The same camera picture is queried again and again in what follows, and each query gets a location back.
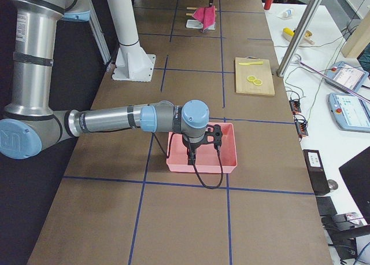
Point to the pink cleaning cloth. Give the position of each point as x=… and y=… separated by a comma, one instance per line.
x=206, y=16

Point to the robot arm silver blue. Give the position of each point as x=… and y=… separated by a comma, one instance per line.
x=30, y=125

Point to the pink plastic bin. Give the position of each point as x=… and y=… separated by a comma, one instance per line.
x=207, y=160

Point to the white rack tray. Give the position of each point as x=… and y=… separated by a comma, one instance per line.
x=195, y=24

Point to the white blue bottle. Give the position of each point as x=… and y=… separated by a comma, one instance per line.
x=286, y=14

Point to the yellow plastic knife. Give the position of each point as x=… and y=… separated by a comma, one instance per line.
x=251, y=63

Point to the lemon slice far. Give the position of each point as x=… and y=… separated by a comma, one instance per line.
x=251, y=78

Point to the lemon slice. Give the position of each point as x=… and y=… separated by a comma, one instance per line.
x=257, y=82
x=251, y=78

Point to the wooden cutting board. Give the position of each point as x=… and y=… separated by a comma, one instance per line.
x=263, y=72

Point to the lemon slice near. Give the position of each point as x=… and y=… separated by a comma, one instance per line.
x=257, y=82

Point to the orange connector block near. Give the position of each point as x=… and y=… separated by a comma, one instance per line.
x=301, y=125

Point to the orange connector block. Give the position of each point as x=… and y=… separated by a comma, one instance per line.
x=301, y=125
x=295, y=105

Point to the orange connector block far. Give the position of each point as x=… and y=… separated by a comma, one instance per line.
x=295, y=105

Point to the black power box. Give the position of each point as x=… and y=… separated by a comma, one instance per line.
x=316, y=172

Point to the metal rod tool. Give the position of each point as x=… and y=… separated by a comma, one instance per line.
x=333, y=83

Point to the teach pendant far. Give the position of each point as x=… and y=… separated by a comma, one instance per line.
x=347, y=75

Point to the teach pendant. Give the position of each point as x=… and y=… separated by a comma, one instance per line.
x=349, y=112
x=347, y=75

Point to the black monitor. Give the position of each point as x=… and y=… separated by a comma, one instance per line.
x=355, y=174

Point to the teach pendant near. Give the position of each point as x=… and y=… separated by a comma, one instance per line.
x=349, y=112

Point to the aluminium frame post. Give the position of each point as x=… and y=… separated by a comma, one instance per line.
x=303, y=24

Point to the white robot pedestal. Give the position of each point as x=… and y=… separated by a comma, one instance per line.
x=132, y=62

